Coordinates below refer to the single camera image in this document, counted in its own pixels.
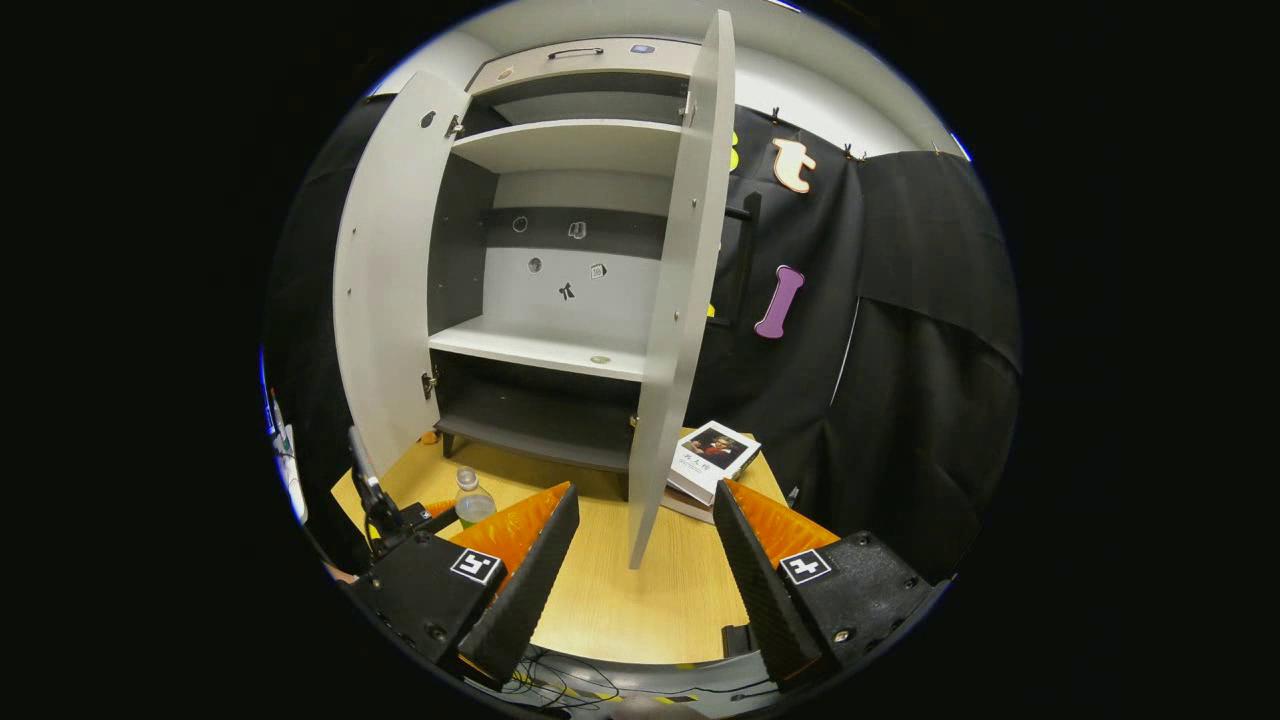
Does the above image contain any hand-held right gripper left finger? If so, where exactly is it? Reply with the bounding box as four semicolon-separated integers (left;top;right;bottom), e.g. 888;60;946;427
343;480;582;691

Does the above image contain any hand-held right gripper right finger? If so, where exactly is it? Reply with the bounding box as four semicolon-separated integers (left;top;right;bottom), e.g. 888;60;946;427
712;477;949;693

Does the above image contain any green label plastic bottle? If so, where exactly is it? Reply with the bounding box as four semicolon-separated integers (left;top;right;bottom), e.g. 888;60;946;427
455;467;498;529

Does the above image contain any grey cabinet door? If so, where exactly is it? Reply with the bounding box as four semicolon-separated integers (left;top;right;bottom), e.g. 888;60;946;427
627;10;737;571
333;70;471;479

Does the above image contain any grey cabinet with shelves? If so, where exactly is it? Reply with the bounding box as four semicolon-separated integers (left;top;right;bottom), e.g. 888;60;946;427
425;38;701;501

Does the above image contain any grey cabinet drawer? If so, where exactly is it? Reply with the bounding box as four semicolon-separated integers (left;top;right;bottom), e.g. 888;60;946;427
468;38;701;98

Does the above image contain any brown book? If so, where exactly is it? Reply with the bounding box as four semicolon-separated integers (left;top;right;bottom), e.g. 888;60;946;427
663;488;716;526

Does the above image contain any book with portrait cover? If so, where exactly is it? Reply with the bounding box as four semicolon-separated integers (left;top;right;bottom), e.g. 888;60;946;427
665;420;763;508

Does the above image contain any black backdrop cloth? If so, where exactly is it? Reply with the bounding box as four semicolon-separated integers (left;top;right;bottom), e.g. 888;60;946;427
265;95;1023;586

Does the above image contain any white object with cables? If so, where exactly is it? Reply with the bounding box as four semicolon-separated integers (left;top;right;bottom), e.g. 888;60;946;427
264;390;307;526

